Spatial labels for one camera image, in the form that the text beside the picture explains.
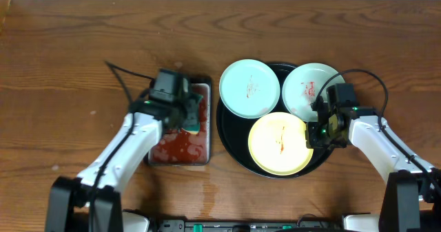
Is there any green yellow sponge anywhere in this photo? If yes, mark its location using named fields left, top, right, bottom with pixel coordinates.
left=182, top=93, right=203, bottom=134

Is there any pale green plate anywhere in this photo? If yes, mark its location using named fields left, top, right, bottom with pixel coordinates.
left=219, top=59, right=280, bottom=118
left=281, top=63, right=338, bottom=122

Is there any yellow plate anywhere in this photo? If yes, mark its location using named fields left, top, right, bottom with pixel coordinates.
left=247, top=112, right=314, bottom=176

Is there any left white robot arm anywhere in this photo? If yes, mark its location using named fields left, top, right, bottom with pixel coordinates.
left=45, top=89, right=203, bottom=231

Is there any rectangular tray with red water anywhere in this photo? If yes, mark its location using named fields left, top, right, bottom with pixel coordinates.
left=143, top=76, right=212, bottom=166

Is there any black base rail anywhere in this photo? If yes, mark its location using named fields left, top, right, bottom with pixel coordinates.
left=147, top=218, right=344, bottom=232

